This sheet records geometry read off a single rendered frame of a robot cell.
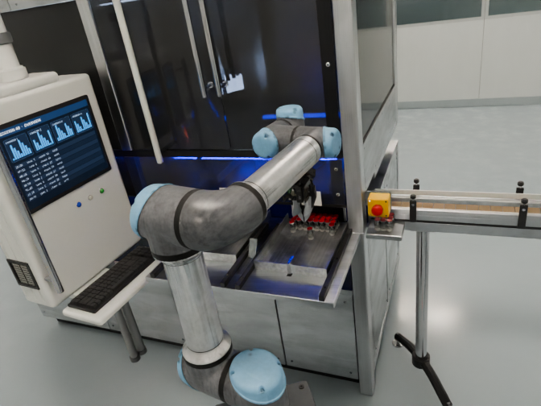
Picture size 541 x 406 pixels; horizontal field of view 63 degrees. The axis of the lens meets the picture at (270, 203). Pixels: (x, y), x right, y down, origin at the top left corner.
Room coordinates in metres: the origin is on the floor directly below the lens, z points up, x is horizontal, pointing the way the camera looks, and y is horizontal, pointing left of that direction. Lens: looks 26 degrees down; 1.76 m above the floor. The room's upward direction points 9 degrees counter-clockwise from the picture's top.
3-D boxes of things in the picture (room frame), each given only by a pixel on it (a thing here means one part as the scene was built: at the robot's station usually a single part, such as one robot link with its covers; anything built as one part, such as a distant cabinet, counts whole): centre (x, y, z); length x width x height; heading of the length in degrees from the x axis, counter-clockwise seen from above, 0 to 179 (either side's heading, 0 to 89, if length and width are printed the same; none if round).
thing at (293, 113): (1.18, -0.09, 1.39); 0.09 x 0.08 x 0.11; 144
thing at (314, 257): (1.37, -0.10, 0.90); 0.34 x 0.26 x 0.04; 154
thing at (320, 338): (2.28, 0.39, 0.44); 2.06 x 1.00 x 0.88; 64
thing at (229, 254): (1.53, 0.20, 0.90); 0.34 x 0.26 x 0.04; 154
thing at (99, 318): (1.48, 0.66, 0.79); 0.45 x 0.28 x 0.03; 150
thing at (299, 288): (1.40, 0.07, 0.87); 0.70 x 0.48 x 0.02; 64
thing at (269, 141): (1.09, -0.05, 1.39); 0.11 x 0.11 x 0.08; 54
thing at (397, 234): (1.42, -0.42, 0.87); 0.14 x 0.13 x 0.02; 154
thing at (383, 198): (1.39, -0.39, 1.00); 0.08 x 0.07 x 0.07; 154
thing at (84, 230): (1.59, 0.80, 1.19); 0.50 x 0.19 x 0.78; 150
